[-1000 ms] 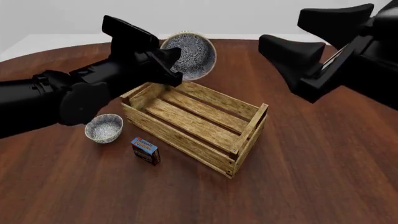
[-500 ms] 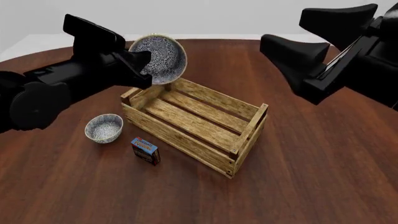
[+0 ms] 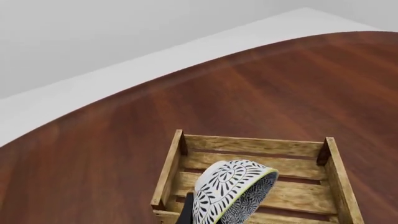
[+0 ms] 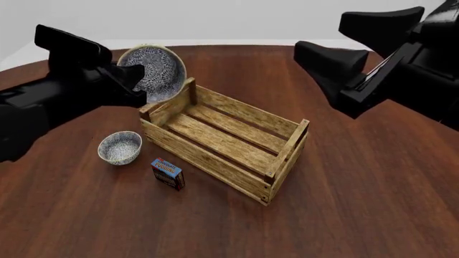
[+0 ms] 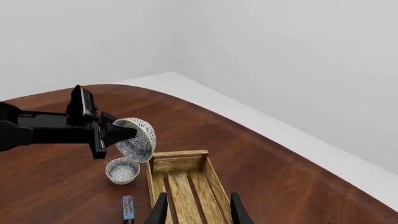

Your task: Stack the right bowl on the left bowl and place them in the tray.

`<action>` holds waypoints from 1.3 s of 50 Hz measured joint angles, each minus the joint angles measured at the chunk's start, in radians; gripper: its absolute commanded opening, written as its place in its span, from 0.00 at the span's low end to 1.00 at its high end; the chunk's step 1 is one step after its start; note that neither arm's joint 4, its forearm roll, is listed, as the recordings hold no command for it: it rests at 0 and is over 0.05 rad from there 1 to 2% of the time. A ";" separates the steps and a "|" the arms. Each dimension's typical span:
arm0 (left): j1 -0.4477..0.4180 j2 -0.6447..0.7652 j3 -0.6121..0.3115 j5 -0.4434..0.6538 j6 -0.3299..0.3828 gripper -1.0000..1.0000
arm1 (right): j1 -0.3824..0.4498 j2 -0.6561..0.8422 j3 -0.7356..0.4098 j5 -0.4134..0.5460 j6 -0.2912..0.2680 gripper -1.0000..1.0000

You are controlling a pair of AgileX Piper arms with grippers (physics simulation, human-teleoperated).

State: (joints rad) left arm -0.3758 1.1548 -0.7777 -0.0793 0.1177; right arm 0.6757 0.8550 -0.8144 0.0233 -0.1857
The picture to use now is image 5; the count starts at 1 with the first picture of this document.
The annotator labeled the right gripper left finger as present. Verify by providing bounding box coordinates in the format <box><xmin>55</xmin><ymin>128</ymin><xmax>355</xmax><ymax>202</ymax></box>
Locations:
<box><xmin>143</xmin><ymin>192</ymin><xmax>169</xmax><ymax>224</ymax></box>

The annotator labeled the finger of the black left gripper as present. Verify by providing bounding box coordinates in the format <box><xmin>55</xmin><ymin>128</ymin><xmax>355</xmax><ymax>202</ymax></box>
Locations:
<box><xmin>105</xmin><ymin>124</ymin><xmax>138</xmax><ymax>149</ymax></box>
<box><xmin>101</xmin><ymin>112</ymin><xmax>121</xmax><ymax>128</ymax></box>

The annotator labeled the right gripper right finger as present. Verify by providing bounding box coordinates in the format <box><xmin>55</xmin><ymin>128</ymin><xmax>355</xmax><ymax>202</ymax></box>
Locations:
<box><xmin>230</xmin><ymin>192</ymin><xmax>257</xmax><ymax>224</ymax></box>

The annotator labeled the large blue patterned bowl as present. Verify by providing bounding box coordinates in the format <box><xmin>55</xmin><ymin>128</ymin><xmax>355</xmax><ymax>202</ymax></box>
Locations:
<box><xmin>112</xmin><ymin>116</ymin><xmax>155</xmax><ymax>164</ymax></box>

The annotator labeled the small blue patterned bowl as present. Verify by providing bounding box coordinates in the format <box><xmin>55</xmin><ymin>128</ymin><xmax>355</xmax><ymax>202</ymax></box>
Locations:
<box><xmin>105</xmin><ymin>157</ymin><xmax>141</xmax><ymax>186</ymax></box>

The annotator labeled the wooden slat tray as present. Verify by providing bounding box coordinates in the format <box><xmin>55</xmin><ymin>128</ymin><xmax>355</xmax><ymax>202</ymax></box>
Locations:
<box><xmin>146</xmin><ymin>149</ymin><xmax>238</xmax><ymax>224</ymax></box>

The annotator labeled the blue printed pudding box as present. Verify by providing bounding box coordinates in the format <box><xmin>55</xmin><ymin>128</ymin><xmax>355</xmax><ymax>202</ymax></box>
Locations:
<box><xmin>121</xmin><ymin>195</ymin><xmax>136</xmax><ymax>222</ymax></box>

